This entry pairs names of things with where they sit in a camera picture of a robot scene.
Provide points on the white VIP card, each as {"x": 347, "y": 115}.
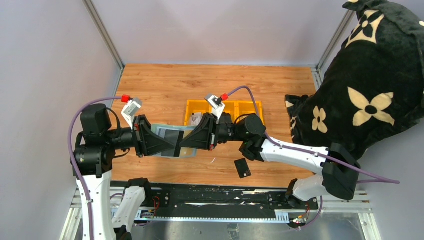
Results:
{"x": 195, "y": 119}

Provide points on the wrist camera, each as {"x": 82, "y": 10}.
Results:
{"x": 217, "y": 105}
{"x": 130, "y": 109}

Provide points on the yellow plastic bin right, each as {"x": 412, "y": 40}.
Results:
{"x": 248, "y": 107}

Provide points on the black credit card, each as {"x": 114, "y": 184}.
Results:
{"x": 242, "y": 168}

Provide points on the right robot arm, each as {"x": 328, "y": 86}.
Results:
{"x": 333, "y": 167}

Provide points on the yellow plastic bin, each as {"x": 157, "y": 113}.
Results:
{"x": 195, "y": 106}
{"x": 232, "y": 109}
{"x": 248, "y": 107}

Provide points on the yellow plastic bin middle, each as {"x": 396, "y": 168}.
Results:
{"x": 232, "y": 109}

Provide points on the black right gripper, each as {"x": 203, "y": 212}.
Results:
{"x": 212, "y": 131}

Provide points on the black flower pattern blanket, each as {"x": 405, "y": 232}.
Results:
{"x": 373, "y": 88}

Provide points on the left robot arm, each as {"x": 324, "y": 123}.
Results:
{"x": 92, "y": 159}

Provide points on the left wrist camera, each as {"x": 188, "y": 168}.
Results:
{"x": 130, "y": 109}

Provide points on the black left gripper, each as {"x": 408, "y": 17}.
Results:
{"x": 137, "y": 136}

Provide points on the yellow plastic bin left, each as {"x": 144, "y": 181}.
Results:
{"x": 195, "y": 106}

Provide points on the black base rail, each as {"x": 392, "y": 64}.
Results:
{"x": 226, "y": 204}

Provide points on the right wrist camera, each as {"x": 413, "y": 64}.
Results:
{"x": 217, "y": 105}

